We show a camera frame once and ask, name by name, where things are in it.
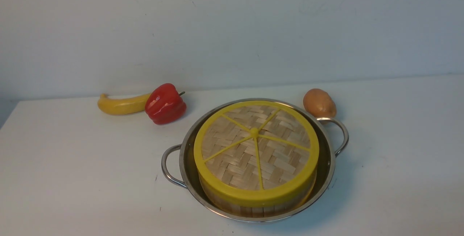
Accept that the stainless steel pot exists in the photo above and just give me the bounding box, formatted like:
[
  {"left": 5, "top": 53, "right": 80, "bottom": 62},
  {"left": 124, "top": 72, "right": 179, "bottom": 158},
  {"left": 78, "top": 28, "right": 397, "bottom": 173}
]
[{"left": 161, "top": 98, "right": 349, "bottom": 223}]

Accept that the bamboo steamer basket yellow rim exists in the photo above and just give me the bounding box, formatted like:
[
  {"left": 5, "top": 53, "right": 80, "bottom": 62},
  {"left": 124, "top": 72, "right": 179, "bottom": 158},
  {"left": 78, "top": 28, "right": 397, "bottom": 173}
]
[{"left": 199, "top": 170, "right": 318, "bottom": 218}]

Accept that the woven bamboo steamer lid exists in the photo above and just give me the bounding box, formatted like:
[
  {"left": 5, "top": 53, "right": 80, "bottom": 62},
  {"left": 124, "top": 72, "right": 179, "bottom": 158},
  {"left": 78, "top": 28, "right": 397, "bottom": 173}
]
[{"left": 193, "top": 100, "right": 320, "bottom": 212}]

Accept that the yellow banana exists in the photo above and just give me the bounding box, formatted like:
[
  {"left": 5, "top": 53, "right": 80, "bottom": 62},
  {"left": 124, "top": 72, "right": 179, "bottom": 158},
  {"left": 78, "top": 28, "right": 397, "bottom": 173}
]
[{"left": 97, "top": 94, "right": 150, "bottom": 115}]

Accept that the red bell pepper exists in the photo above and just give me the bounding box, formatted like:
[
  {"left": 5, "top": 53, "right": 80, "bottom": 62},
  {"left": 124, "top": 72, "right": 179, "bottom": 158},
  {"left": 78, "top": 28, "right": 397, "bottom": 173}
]
[{"left": 145, "top": 83, "right": 187, "bottom": 125}]

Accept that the brown potato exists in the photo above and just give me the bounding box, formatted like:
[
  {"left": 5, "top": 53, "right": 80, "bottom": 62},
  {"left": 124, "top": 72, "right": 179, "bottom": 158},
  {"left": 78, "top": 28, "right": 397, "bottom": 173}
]
[{"left": 303, "top": 88, "right": 337, "bottom": 117}]

